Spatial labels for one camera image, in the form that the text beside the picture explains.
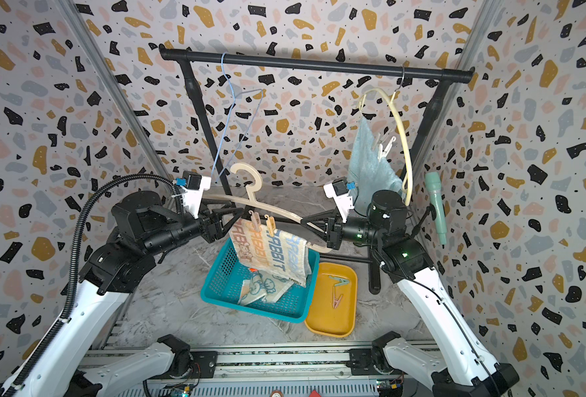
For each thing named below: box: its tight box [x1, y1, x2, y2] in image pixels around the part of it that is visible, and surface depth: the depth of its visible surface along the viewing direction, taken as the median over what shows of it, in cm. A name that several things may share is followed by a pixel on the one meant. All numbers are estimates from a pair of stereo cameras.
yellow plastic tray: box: [304, 262, 359, 339], surface depth 87 cm
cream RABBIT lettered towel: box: [229, 218, 313, 287], surface depth 73 cm
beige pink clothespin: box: [248, 210, 261, 233], surface depth 67 cm
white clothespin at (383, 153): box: [377, 135, 397, 163], surface depth 64 cm
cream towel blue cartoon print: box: [238, 271, 295, 307], surface depth 86 cm
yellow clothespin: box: [264, 214, 276, 238], surface depth 66 cm
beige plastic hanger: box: [201, 162, 333, 254], surface depth 59 cm
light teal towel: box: [347, 115, 404, 213], surface depth 70 cm
